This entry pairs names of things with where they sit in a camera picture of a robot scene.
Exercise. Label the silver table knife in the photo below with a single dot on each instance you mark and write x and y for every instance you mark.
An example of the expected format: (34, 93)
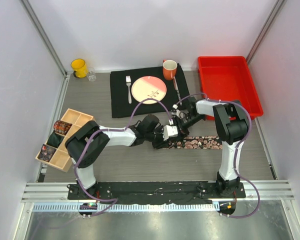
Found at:
(177, 88)

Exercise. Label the floral rose necktie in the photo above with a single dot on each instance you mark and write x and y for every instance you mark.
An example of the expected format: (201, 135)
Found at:
(197, 142)

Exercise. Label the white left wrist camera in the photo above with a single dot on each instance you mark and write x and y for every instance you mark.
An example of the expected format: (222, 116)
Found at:
(170, 130)

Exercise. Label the orange ceramic mug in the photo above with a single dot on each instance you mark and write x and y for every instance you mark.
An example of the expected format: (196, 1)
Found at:
(169, 68)

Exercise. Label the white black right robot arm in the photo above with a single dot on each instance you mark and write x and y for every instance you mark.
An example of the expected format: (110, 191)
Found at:
(233, 125)

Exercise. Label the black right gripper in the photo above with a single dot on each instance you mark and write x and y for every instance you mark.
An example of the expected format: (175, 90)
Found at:
(182, 131)

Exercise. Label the rolled dark multicolour tie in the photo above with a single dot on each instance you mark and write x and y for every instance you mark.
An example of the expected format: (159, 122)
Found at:
(46, 153)

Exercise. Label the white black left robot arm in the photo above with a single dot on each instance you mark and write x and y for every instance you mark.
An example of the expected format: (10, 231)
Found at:
(85, 145)

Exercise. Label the red plastic bin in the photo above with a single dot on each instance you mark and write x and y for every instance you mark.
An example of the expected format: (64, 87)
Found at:
(228, 78)

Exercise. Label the yellow enamel mug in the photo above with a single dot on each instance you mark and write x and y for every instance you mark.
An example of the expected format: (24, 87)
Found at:
(80, 69)

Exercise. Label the clear drinking glass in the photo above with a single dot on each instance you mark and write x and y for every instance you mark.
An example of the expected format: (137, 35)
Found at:
(91, 75)

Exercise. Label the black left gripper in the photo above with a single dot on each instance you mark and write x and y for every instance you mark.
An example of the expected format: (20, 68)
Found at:
(161, 143)

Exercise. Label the wooden compartment box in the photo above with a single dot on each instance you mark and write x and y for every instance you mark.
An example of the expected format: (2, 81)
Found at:
(61, 159)

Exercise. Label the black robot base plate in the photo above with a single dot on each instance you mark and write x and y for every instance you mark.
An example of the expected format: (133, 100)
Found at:
(155, 192)

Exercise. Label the pink cream ceramic plate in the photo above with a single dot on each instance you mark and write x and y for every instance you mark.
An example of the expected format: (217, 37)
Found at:
(148, 87)

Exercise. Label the rolled red patterned tie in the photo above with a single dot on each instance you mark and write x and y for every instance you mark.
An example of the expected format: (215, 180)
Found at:
(61, 127)

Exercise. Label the black cloth placemat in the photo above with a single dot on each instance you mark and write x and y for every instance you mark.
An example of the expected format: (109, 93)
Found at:
(120, 108)

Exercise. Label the rolled dark green tie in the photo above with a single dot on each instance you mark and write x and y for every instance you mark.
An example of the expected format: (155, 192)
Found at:
(55, 140)

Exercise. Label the silver fork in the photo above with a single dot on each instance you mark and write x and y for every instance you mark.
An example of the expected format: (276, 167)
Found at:
(128, 84)

